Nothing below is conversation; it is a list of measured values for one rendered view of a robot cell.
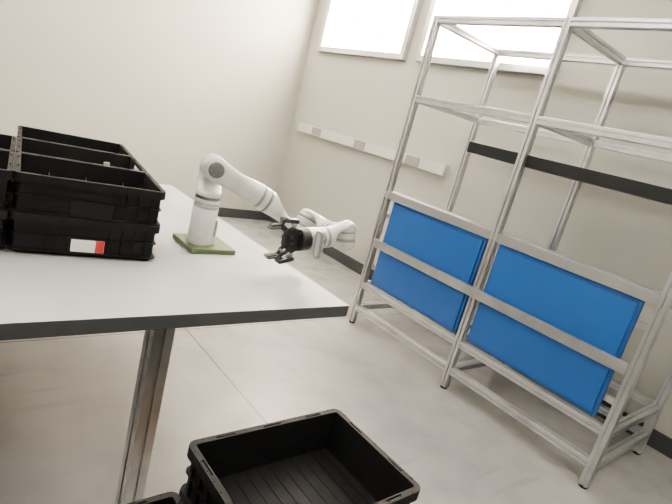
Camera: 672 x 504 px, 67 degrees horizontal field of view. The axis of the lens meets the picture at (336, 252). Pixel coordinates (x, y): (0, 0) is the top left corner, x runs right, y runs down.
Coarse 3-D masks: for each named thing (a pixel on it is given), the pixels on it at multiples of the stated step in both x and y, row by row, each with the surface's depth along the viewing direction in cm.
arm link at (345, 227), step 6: (342, 222) 170; (348, 222) 170; (324, 228) 165; (330, 228) 166; (336, 228) 167; (342, 228) 167; (348, 228) 169; (354, 228) 171; (330, 234) 165; (336, 234) 166; (330, 240) 165; (324, 246) 165; (330, 246) 167
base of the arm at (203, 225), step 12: (204, 204) 179; (216, 204) 182; (192, 216) 182; (204, 216) 181; (216, 216) 184; (192, 228) 182; (204, 228) 182; (216, 228) 187; (192, 240) 183; (204, 240) 184
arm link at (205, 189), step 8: (200, 168) 180; (200, 176) 182; (200, 184) 181; (208, 184) 182; (216, 184) 184; (200, 192) 179; (208, 192) 179; (216, 192) 181; (208, 200) 179; (216, 200) 181
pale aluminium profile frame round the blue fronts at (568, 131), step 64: (640, 64) 273; (512, 128) 329; (576, 128) 232; (384, 192) 324; (512, 192) 256; (576, 192) 298; (384, 320) 325; (448, 384) 285; (576, 448) 230; (640, 448) 267
